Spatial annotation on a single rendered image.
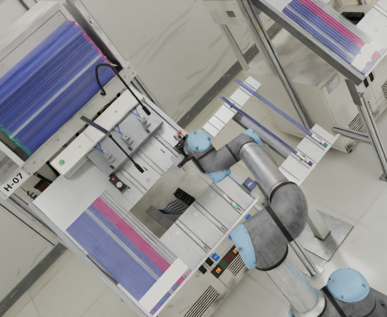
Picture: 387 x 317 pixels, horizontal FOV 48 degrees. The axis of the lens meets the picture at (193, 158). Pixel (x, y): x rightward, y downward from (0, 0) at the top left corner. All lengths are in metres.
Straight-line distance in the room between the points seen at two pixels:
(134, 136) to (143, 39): 1.83
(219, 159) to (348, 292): 0.58
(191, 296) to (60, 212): 0.86
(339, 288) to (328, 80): 1.35
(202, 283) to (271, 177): 1.20
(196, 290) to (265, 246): 1.24
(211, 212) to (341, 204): 1.02
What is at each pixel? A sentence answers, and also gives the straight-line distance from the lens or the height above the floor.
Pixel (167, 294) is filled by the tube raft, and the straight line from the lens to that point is 1.84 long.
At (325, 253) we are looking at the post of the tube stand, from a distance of 2.50.
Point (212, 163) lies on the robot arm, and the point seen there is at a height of 1.16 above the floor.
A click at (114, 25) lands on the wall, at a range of 3.52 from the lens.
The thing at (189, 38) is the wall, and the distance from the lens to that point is 3.84.
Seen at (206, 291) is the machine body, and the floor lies 0.22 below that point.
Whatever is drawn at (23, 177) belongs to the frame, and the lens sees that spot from 1.90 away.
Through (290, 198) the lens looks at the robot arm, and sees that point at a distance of 1.19.
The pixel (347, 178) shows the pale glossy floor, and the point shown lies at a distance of 2.77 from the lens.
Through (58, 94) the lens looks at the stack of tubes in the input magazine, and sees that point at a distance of 1.82.
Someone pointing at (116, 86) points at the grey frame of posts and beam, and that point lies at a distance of 1.93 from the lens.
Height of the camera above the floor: 2.05
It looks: 35 degrees down
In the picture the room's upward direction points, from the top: 38 degrees counter-clockwise
